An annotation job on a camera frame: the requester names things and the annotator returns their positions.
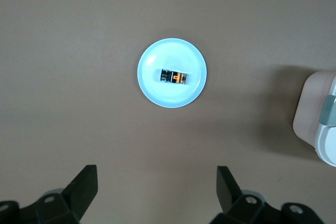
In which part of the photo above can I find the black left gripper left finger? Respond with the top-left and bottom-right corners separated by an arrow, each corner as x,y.
18,165 -> 99,224

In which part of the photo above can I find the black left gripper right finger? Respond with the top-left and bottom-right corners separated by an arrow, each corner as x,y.
211,165 -> 281,224

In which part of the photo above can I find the orange and black push-button switch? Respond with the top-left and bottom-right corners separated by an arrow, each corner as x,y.
159,68 -> 189,84

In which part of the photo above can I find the brown table cover mat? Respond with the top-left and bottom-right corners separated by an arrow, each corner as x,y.
0,0 -> 336,224

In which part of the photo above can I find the light blue round plate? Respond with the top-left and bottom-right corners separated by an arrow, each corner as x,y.
136,37 -> 208,109

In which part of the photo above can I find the white lidded box with handle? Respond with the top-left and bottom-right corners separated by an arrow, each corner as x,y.
292,70 -> 336,167

